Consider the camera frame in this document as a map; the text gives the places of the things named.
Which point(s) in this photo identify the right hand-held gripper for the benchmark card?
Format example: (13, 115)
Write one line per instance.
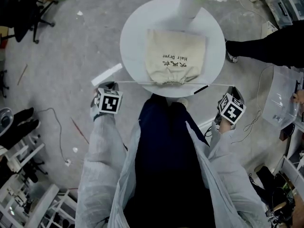
(231, 109)

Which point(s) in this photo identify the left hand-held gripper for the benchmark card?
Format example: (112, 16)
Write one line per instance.
(109, 102)

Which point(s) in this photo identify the person's right forearm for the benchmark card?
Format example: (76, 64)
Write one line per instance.
(222, 141)

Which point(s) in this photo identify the person's left forearm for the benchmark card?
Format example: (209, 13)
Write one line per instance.
(107, 136)

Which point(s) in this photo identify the clear plastic bag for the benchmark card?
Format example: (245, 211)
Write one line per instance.
(280, 96)

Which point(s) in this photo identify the round white side table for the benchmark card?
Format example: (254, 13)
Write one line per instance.
(133, 44)

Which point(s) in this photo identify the person's white shoe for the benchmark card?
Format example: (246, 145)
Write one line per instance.
(183, 102)

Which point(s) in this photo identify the red floor tape strip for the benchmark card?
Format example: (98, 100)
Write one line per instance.
(79, 130)

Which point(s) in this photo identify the black round stool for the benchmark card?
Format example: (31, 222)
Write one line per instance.
(287, 132)

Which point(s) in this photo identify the white open box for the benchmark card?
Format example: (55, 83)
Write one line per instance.
(268, 30)

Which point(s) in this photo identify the person's light grey shirt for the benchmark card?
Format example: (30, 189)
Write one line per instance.
(209, 174)

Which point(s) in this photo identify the small white plug adapter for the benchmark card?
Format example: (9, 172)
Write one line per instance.
(68, 162)

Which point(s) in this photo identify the thin wooden stick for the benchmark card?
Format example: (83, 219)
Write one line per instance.
(22, 74)

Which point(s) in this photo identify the person's legs in navy trousers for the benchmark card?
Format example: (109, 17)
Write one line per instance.
(166, 163)

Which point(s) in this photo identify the white ceramic vase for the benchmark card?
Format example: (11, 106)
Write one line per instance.
(188, 7)

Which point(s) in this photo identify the white low table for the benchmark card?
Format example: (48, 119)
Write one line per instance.
(23, 155)

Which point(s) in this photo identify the grey plastic shell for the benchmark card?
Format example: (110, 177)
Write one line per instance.
(4, 121)

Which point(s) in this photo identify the black office chair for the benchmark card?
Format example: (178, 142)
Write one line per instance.
(21, 13)

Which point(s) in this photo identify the white metal rack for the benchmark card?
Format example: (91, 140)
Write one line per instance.
(47, 205)

